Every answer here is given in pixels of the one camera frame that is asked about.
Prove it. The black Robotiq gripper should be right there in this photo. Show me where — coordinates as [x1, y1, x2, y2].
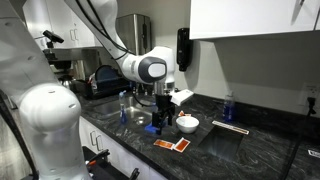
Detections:
[151, 94, 176, 136]

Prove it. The flat orange card white border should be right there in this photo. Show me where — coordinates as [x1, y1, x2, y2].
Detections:
[153, 138, 175, 151]
[173, 137, 192, 154]

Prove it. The white bowl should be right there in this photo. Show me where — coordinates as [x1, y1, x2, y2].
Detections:
[175, 115, 200, 135]

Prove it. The blue sponge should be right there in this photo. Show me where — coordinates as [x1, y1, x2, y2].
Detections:
[144, 123, 164, 136]

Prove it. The clear plastic water bottle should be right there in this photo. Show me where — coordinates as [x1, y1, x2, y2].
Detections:
[118, 89, 129, 126]

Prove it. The white lower cabinet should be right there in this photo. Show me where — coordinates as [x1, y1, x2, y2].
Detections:
[78, 116, 168, 180]

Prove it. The stainless steel sink basin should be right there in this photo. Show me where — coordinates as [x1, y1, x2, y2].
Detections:
[89, 96, 158, 123]

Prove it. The black orange-tipped clamp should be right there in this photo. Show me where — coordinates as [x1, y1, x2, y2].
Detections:
[129, 167, 140, 180]
[84, 149, 111, 168]

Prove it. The black dish rack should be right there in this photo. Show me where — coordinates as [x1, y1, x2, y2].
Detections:
[74, 64, 130, 100]

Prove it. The dark blue soap bottle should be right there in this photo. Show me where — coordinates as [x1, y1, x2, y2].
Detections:
[222, 91, 236, 123]

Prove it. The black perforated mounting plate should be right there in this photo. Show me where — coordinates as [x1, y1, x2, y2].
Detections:
[81, 146, 141, 180]

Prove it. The blue plate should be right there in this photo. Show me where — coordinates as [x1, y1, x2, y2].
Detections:
[94, 64, 118, 83]

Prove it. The stainless paper towel dispenser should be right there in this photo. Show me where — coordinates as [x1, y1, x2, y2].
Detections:
[115, 13, 153, 57]

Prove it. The black coffee machine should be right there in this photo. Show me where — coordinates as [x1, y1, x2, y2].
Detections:
[43, 48, 88, 91]

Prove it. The black power plug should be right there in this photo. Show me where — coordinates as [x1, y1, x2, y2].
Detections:
[306, 96, 318, 116]

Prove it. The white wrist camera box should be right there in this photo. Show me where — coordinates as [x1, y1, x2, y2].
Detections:
[169, 88, 195, 107]

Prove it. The silver cabinet handle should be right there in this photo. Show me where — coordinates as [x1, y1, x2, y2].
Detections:
[95, 134, 104, 153]
[89, 130, 98, 148]

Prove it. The black wall soap dispenser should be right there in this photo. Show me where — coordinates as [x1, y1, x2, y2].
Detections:
[176, 27, 194, 73]

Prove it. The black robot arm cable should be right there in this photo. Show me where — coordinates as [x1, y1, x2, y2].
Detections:
[74, 0, 134, 62]

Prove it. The black power cable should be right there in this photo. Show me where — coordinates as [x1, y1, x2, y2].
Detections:
[279, 113, 316, 180]

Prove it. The white upper wall cabinet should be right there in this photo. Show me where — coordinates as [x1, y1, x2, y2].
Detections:
[189, 0, 320, 41]

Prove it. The black camera on stand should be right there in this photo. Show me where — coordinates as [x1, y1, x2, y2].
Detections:
[42, 29, 65, 61]

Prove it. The white upper cabinet with handles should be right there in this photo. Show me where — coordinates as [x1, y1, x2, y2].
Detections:
[22, 0, 103, 49]

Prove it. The white wall outlet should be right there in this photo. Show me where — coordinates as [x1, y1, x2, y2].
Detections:
[301, 83, 320, 107]

